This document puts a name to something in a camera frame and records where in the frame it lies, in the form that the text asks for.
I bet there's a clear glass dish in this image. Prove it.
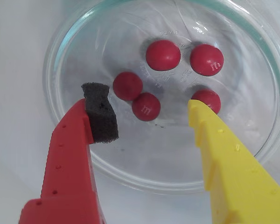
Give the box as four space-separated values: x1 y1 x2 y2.
42 0 280 196

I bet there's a red candy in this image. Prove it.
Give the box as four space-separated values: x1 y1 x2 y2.
190 89 222 115
112 71 144 101
132 92 161 121
189 43 224 77
146 39 182 72

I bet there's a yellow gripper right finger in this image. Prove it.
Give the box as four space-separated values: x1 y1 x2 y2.
188 99 280 224

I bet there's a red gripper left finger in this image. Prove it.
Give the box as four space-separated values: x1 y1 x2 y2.
18 82 120 224

